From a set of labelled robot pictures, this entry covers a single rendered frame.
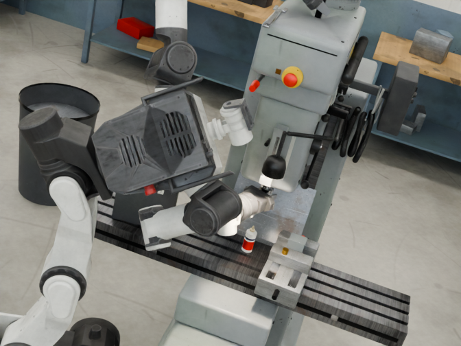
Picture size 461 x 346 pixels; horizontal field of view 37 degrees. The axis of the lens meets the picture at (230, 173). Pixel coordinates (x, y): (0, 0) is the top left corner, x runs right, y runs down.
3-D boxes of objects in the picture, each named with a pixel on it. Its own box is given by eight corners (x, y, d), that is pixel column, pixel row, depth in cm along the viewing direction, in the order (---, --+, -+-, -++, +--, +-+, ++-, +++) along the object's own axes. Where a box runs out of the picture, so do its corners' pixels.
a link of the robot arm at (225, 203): (186, 240, 197) (224, 231, 189) (174, 211, 196) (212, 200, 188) (207, 224, 206) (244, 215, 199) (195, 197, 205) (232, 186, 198)
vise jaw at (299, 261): (307, 274, 244) (310, 266, 242) (267, 259, 247) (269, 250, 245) (311, 266, 249) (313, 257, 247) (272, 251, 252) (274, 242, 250)
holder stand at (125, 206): (168, 232, 260) (178, 187, 250) (110, 218, 259) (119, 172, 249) (173, 215, 270) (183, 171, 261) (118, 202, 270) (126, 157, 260)
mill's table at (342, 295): (399, 351, 243) (407, 333, 240) (77, 232, 260) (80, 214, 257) (403, 312, 264) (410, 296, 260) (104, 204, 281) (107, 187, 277)
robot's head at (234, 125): (224, 150, 199) (254, 141, 198) (212, 120, 194) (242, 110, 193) (223, 140, 204) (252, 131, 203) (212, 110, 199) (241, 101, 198)
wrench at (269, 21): (272, 29, 191) (272, 27, 191) (258, 25, 191) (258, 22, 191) (287, 10, 212) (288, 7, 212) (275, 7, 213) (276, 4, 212)
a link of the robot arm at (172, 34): (163, 24, 189) (163, 75, 190) (194, 26, 192) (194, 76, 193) (151, 31, 200) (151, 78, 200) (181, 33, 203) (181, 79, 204)
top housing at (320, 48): (333, 99, 201) (350, 47, 193) (247, 72, 205) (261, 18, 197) (352, 55, 242) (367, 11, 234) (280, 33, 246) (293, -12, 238)
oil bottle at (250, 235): (250, 254, 259) (257, 230, 254) (240, 250, 260) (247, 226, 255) (252, 248, 263) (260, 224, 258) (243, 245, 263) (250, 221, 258)
